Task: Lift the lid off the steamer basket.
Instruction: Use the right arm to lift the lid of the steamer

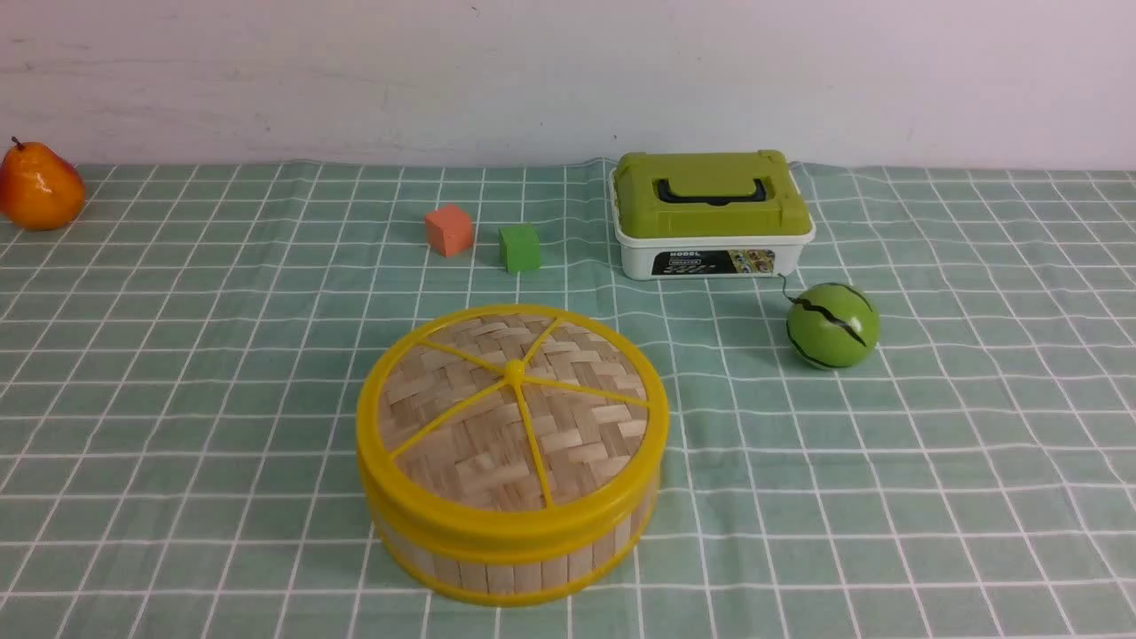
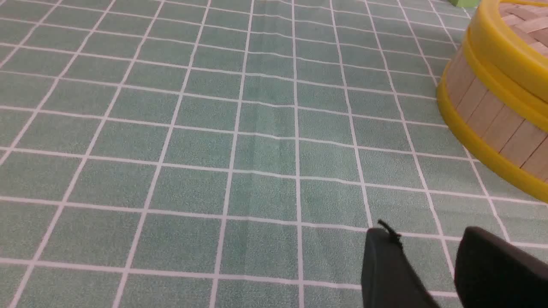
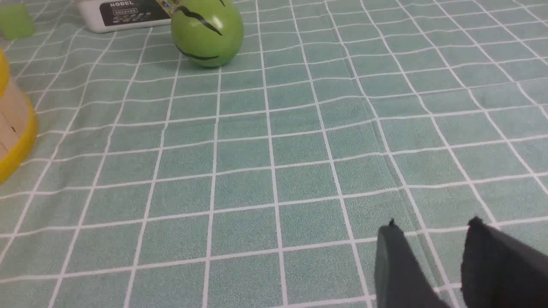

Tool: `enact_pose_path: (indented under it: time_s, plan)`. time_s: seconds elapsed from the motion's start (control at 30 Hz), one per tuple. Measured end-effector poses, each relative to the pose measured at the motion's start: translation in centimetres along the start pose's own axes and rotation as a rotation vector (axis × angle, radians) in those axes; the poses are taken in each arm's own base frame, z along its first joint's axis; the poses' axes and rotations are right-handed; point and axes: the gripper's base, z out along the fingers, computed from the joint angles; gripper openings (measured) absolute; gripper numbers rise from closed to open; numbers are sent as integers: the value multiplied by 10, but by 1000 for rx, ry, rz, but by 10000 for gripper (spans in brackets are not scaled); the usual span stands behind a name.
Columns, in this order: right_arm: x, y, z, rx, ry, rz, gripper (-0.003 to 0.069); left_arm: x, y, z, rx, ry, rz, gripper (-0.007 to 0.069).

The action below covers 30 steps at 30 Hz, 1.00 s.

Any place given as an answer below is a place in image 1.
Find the green toy watermelon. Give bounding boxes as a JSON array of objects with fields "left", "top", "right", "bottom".
[{"left": 777, "top": 272, "right": 882, "bottom": 370}]

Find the green checkered tablecloth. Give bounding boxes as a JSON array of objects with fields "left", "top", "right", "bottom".
[{"left": 1, "top": 159, "right": 1135, "bottom": 638}]

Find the orange toy pear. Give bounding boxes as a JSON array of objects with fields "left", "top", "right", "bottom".
[{"left": 1, "top": 136, "right": 86, "bottom": 232}]

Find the yellow bamboo steamer basket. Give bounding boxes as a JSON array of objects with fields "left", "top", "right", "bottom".
[{"left": 361, "top": 472, "right": 665, "bottom": 607}]

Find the yellow woven bamboo steamer lid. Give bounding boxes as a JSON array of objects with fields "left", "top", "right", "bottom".
[{"left": 356, "top": 304, "right": 669, "bottom": 545}]

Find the green foam cube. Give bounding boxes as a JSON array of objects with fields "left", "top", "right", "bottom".
[{"left": 499, "top": 223, "right": 542, "bottom": 274}]

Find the orange foam cube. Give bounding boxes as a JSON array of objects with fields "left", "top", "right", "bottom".
[{"left": 423, "top": 205, "right": 475, "bottom": 257}]

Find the green lidded white toolbox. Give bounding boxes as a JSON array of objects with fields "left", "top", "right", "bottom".
[{"left": 608, "top": 150, "right": 816, "bottom": 280}]

